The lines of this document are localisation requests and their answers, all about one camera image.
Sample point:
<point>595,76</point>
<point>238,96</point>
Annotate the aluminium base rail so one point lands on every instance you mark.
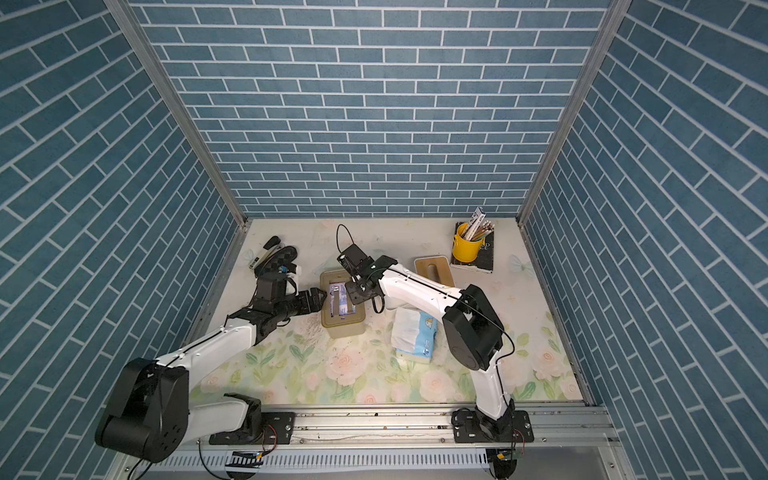
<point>551,441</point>

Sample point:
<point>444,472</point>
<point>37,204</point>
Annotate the beige black stapler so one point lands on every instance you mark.
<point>265,251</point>

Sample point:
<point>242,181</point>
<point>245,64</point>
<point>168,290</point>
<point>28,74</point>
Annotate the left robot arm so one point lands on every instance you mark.
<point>148,414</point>

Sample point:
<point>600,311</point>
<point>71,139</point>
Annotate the floral table mat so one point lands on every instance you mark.
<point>302,364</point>

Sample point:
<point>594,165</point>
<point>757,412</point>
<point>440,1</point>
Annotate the blue white tissue pack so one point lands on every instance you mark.
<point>413,335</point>

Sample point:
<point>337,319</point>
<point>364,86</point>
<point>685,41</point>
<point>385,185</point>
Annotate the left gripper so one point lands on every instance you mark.
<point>316,304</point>

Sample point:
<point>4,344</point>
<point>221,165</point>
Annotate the white tissue box base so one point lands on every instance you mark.
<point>392,303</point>

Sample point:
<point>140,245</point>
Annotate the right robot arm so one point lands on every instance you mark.
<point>474,333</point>

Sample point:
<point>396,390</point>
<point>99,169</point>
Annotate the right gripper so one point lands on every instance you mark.
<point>351,289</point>

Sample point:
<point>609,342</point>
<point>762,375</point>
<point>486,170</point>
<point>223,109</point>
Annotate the black glasses case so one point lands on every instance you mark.
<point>282,261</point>

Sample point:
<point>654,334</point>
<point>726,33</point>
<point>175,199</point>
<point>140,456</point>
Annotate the purple tissue paper pack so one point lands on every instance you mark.
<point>339,301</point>

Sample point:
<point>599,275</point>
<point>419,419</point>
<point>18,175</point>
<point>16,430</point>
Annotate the white box wooden lid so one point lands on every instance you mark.
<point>435,268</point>

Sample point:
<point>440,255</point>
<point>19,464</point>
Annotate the black book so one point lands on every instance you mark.
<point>485,261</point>

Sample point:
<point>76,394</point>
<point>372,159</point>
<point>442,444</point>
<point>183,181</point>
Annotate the yellow pen cup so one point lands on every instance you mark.
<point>465,251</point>

